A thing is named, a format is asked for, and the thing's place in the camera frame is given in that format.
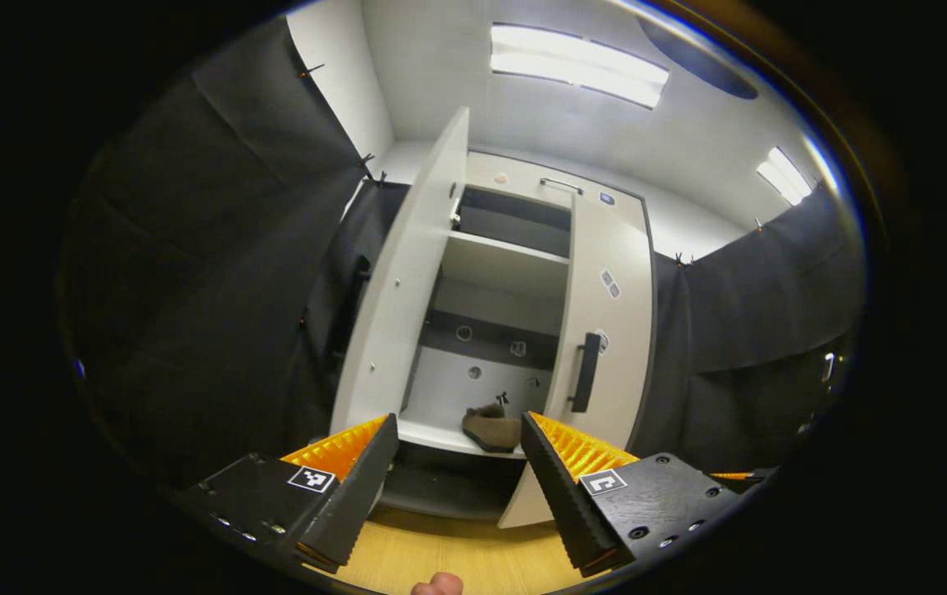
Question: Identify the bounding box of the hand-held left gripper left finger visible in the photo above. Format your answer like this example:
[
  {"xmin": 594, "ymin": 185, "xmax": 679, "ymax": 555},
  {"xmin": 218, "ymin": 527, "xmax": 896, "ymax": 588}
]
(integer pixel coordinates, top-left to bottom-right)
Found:
[{"xmin": 180, "ymin": 413, "xmax": 400, "ymax": 574}]

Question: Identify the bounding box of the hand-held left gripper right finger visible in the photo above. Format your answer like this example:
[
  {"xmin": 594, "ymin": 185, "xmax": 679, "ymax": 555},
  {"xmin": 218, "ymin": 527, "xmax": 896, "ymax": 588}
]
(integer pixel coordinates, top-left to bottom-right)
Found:
[{"xmin": 519, "ymin": 411, "xmax": 745, "ymax": 578}]

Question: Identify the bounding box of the brown fuzzy shoe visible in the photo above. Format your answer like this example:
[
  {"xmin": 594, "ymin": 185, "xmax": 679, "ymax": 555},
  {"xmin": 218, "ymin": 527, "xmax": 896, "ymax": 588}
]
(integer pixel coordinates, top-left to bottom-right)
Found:
[{"xmin": 462, "ymin": 402, "xmax": 524, "ymax": 454}]

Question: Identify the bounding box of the white cabinet door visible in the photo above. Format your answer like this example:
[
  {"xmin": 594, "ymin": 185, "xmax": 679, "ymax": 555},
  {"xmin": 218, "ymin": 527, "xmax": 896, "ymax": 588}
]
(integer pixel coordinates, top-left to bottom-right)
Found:
[
  {"xmin": 329, "ymin": 106, "xmax": 472, "ymax": 439},
  {"xmin": 497, "ymin": 192, "xmax": 654, "ymax": 530}
]

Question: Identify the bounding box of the white shoe cabinet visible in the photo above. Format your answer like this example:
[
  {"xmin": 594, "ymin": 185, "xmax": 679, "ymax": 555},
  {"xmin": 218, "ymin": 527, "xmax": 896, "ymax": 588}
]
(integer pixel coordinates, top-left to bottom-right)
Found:
[{"xmin": 395, "ymin": 149, "xmax": 656, "ymax": 530}]

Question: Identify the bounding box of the white cabinet drawer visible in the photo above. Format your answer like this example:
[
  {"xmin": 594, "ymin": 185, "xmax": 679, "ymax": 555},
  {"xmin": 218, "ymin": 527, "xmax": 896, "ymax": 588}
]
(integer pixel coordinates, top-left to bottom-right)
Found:
[{"xmin": 465, "ymin": 151, "xmax": 648, "ymax": 232}]

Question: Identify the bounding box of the rectangular ceiling light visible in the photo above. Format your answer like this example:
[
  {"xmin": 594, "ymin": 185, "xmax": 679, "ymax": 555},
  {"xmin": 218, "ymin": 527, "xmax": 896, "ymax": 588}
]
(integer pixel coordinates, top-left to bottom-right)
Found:
[
  {"xmin": 756, "ymin": 147, "xmax": 815, "ymax": 206},
  {"xmin": 490, "ymin": 23, "xmax": 670, "ymax": 110}
]

